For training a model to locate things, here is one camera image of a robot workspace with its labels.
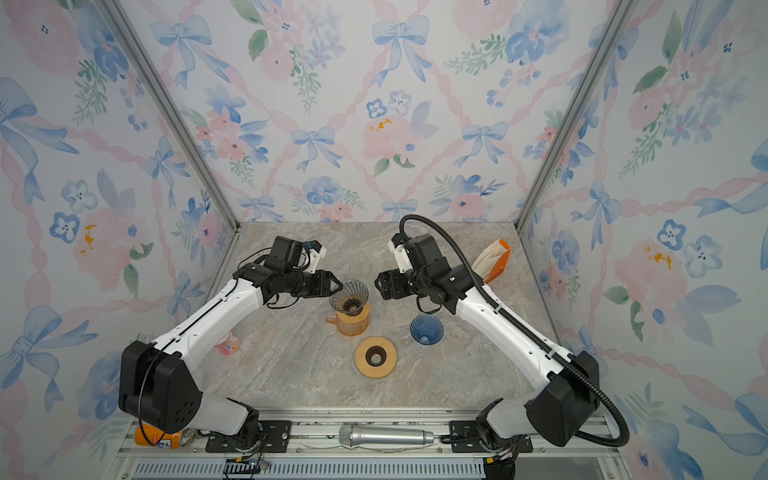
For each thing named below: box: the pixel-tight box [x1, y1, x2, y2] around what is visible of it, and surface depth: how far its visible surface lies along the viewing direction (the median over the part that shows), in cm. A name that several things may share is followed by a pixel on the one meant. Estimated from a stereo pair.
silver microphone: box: [338, 424, 435, 447], surface depth 73 cm
